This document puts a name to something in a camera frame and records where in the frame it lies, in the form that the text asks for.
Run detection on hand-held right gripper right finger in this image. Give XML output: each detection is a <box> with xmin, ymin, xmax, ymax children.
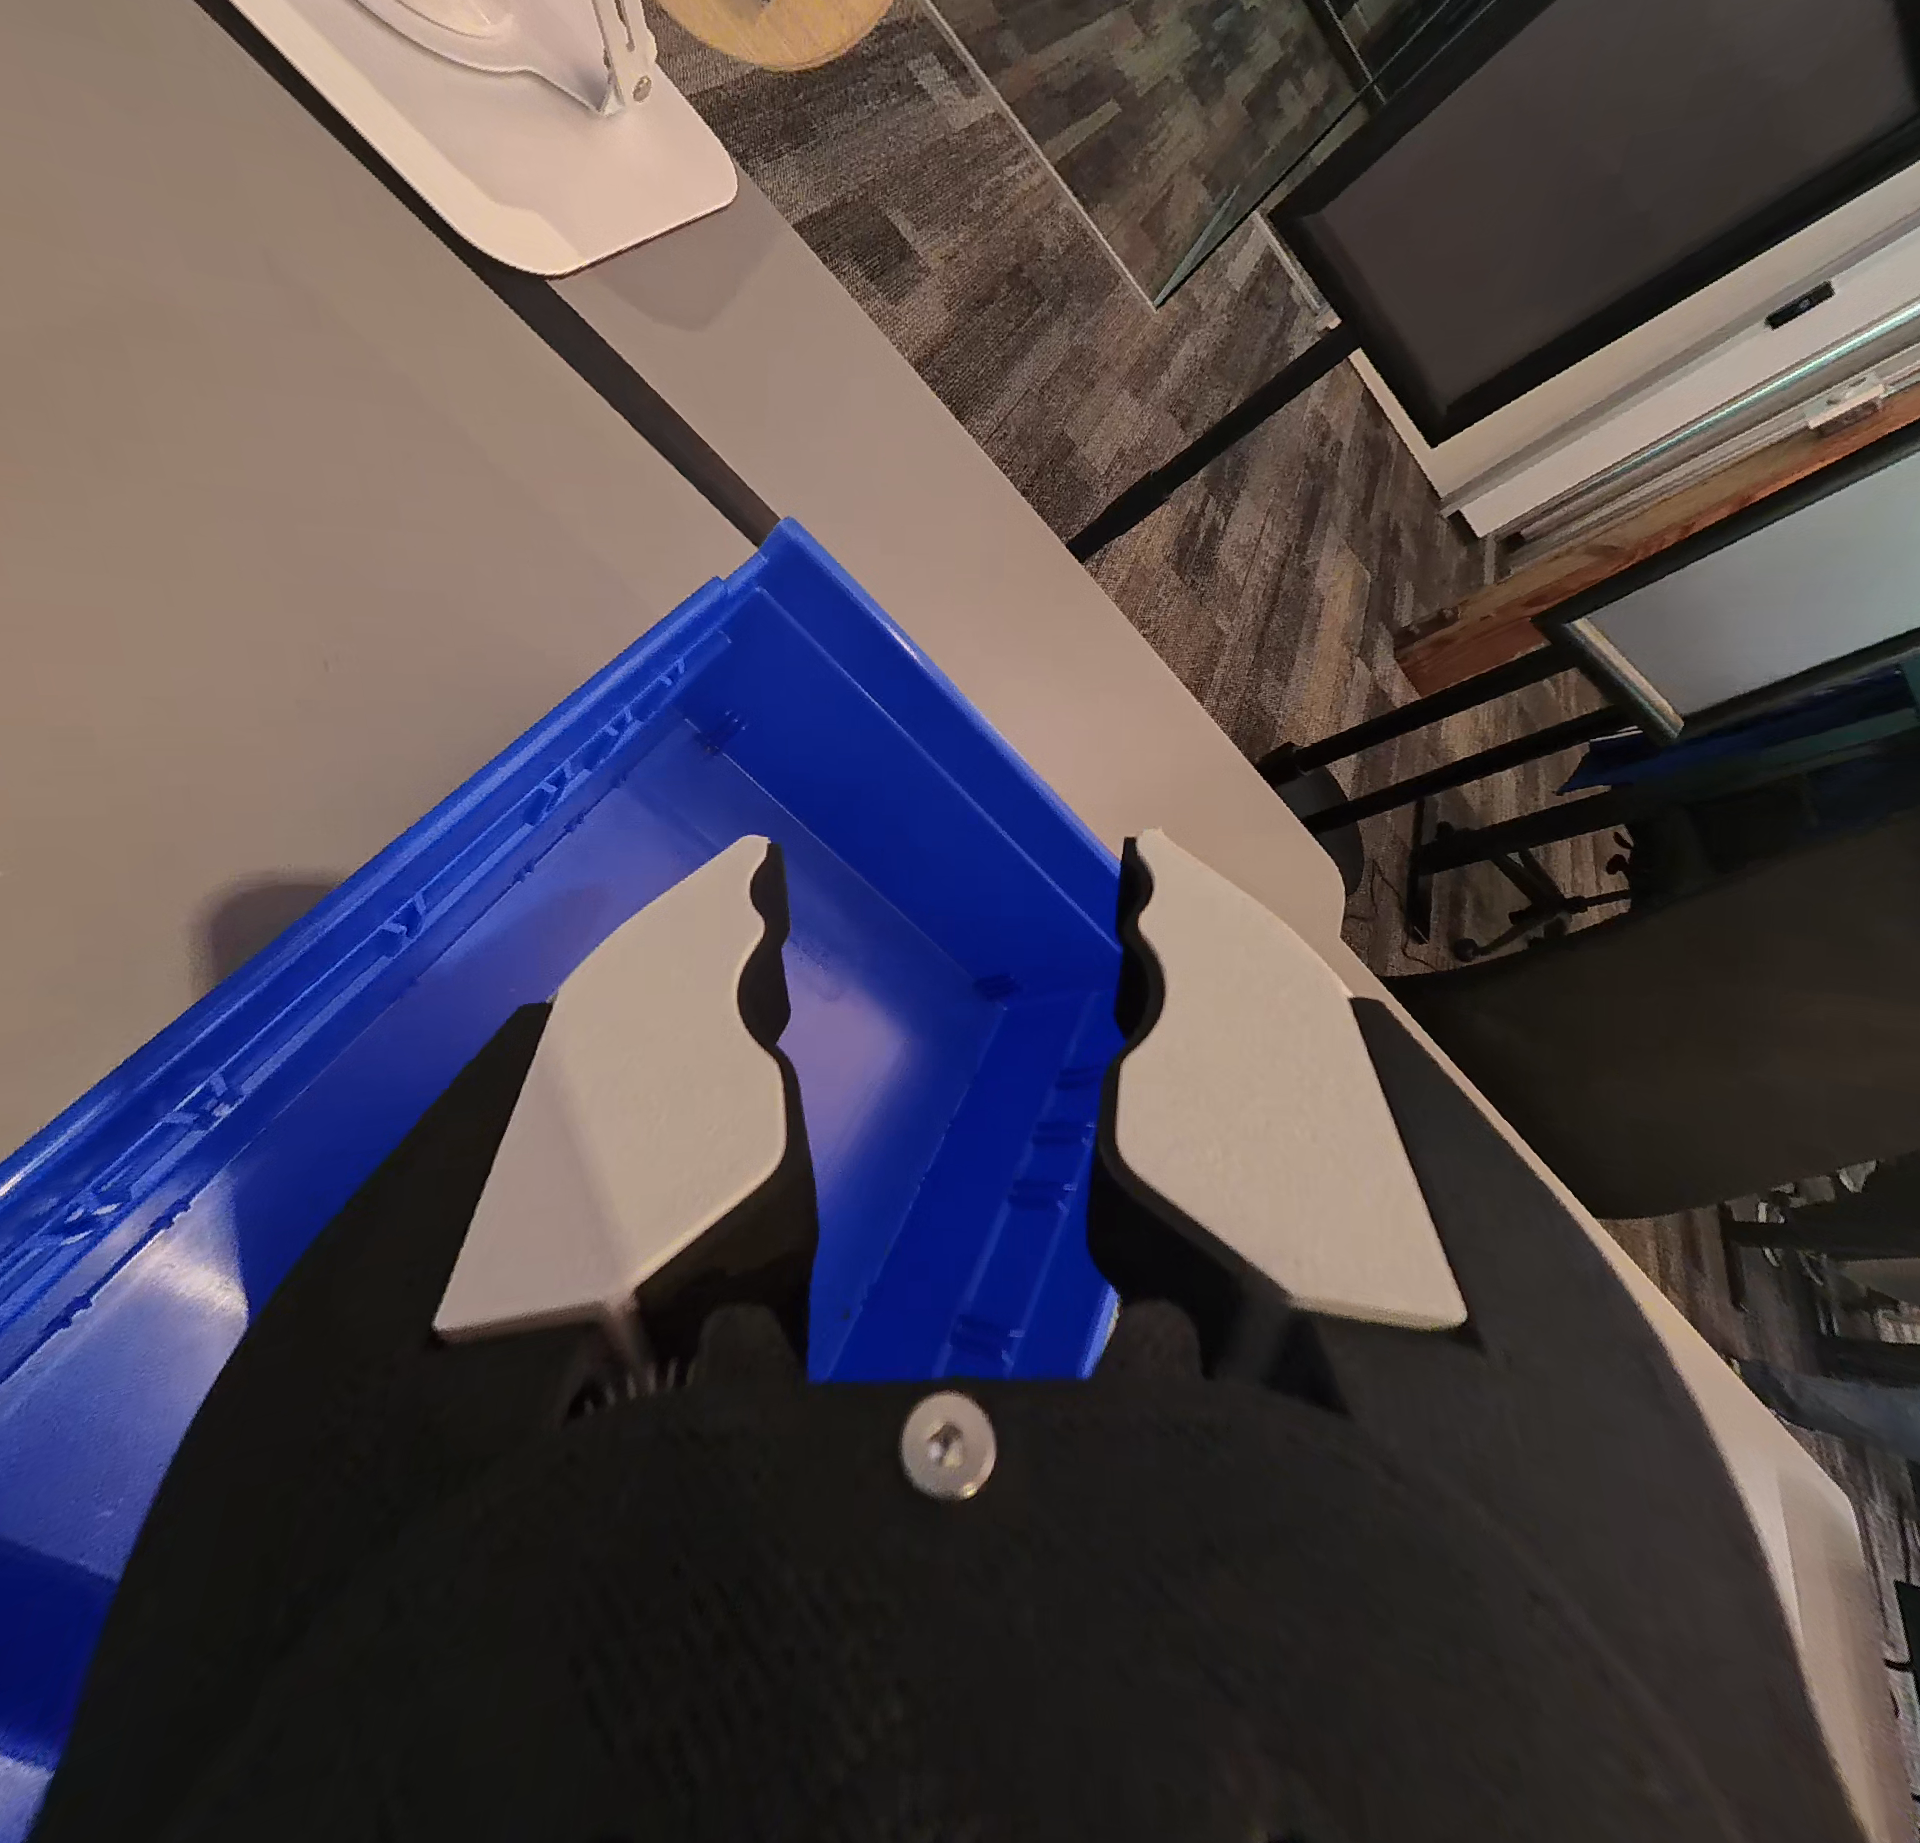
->
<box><xmin>1096</xmin><ymin>826</ymin><xmax>1472</xmax><ymax>1335</ymax></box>

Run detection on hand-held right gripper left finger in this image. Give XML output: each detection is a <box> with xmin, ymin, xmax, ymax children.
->
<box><xmin>434</xmin><ymin>835</ymin><xmax>821</xmax><ymax>1342</ymax></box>

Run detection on blue plastic bin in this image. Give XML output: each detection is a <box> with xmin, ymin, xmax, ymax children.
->
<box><xmin>0</xmin><ymin>519</ymin><xmax>1129</xmax><ymax>1779</ymax></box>

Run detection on black office chair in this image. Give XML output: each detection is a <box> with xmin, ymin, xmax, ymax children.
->
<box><xmin>1410</xmin><ymin>825</ymin><xmax>1920</xmax><ymax>1222</ymax></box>

